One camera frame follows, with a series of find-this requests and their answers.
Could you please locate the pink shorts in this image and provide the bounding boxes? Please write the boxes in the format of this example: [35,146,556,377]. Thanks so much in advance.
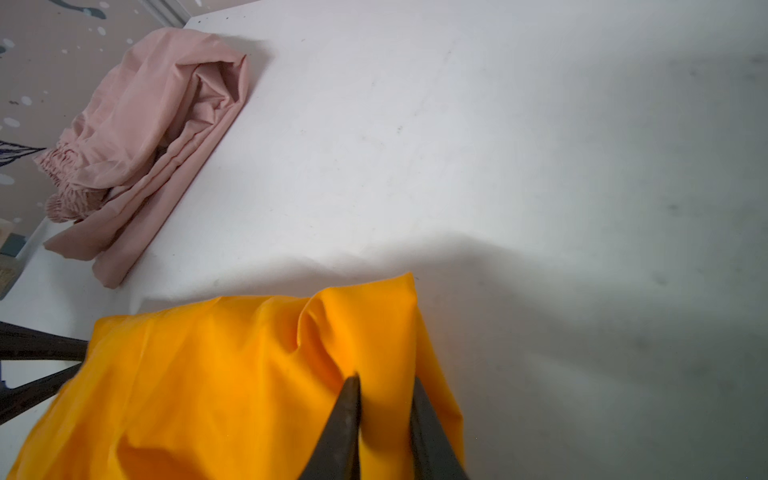
[36,28,250,289]

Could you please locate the orange shorts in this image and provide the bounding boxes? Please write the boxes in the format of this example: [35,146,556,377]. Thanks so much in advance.
[9,274,464,479]

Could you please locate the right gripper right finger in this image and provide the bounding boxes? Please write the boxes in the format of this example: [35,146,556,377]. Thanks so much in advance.
[409,377,469,480]

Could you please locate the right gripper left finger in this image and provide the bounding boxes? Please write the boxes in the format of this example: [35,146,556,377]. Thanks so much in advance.
[299,376,362,480]

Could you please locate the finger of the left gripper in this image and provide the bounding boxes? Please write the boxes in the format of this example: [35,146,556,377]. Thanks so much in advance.
[1,363,82,424]
[0,322,88,361]

